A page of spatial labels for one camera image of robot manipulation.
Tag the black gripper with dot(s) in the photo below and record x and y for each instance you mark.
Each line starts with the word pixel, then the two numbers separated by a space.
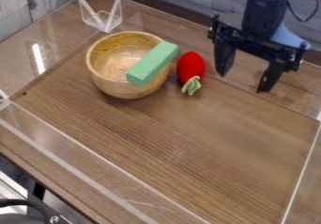
pixel 262 36

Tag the green rectangular block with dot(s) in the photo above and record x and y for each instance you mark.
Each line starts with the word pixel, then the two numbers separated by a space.
pixel 151 63

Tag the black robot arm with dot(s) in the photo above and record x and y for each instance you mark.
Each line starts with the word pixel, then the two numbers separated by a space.
pixel 262 36

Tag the brown wooden bowl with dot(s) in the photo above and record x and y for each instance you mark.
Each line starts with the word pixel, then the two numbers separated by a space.
pixel 111 56

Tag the red toy strawberry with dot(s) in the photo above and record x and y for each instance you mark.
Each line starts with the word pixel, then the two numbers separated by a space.
pixel 190 72

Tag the clear acrylic stand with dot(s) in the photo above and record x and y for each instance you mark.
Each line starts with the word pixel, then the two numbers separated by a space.
pixel 102 20

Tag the black metal clamp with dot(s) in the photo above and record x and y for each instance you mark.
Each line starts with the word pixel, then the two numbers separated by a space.
pixel 40 210

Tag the clear acrylic tray wall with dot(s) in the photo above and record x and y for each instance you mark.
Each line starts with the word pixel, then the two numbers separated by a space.
pixel 108 195

